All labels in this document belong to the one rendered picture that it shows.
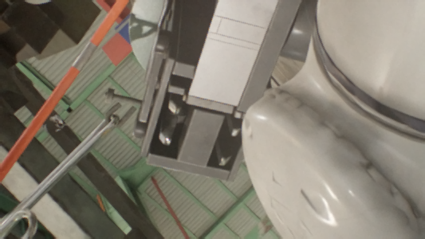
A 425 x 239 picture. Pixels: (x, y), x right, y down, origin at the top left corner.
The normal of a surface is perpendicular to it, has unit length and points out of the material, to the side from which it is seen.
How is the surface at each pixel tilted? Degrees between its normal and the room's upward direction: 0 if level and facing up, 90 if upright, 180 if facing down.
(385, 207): 102
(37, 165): 140
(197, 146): 65
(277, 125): 57
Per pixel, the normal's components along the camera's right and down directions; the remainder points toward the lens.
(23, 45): -0.42, 0.77
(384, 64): -0.67, 0.58
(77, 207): 0.76, -0.32
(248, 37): 0.00, 0.60
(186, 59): 0.28, -0.77
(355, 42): -0.86, 0.42
